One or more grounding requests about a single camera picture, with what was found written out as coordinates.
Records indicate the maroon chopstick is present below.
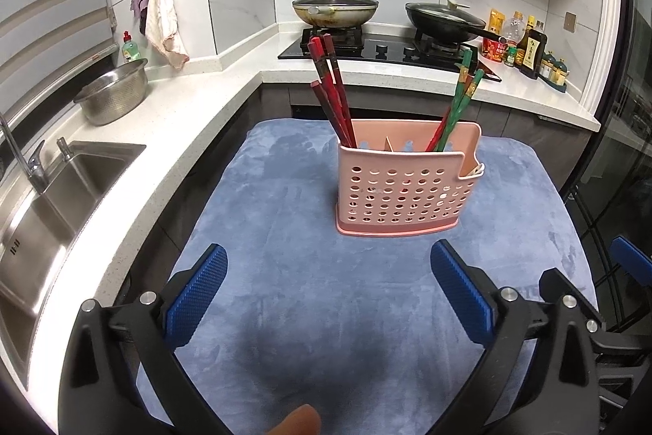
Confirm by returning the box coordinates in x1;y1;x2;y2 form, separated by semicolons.
317;79;352;148
311;81;350;148

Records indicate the beige wok with glass lid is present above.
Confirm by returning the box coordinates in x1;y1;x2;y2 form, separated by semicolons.
292;0;380;29

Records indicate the black gas stove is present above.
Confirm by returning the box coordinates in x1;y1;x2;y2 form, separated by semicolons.
278;24;502;83

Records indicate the dark soy sauce bottle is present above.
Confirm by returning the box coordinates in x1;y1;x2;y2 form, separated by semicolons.
514;27;548;80

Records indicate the stainless steel sink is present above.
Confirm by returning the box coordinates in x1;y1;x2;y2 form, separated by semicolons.
0;140;148;375

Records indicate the red food cup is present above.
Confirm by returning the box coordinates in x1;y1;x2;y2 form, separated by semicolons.
481;38;507;61

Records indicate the blue plush table cloth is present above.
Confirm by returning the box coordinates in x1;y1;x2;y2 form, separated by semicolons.
135;118;599;435

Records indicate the pink perforated utensil holder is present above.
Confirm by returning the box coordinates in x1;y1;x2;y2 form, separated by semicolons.
335;119;486;239

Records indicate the stainless steel colander bowl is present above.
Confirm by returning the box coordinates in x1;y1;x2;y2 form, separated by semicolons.
73;58;150;126

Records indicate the purple-red chopstick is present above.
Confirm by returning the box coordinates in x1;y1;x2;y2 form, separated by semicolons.
425;68;486;153

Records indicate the person's left hand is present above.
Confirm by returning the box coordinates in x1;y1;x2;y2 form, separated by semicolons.
265;403;322;435

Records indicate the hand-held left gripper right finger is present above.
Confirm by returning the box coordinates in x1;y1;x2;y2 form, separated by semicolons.
430;238;604;435

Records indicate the condiment jar set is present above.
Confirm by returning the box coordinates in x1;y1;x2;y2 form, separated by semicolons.
539;52;568;94

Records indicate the glass sliding door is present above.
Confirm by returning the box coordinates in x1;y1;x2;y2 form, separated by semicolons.
586;0;652;334

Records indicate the black frying pan with lid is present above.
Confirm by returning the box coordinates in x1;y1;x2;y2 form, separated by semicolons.
405;0;505;44

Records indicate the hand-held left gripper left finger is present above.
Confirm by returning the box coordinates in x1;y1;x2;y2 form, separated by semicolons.
58;242;256;435

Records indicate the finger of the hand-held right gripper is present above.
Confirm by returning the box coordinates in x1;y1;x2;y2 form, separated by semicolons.
539;268;607;336
611;235;652;285

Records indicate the clear plastic bottle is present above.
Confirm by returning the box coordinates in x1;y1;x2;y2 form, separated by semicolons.
502;12;525;51

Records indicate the white hanging towel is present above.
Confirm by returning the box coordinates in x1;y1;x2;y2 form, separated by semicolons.
145;0;190;70

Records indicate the chrome faucet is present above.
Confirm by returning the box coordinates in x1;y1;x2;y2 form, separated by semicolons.
0;111;49;194

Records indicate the green dish soap bottle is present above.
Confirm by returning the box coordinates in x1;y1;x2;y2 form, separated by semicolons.
121;31;142;64

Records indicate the dark red chopstick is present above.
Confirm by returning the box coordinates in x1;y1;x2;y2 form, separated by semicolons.
322;33;357;148

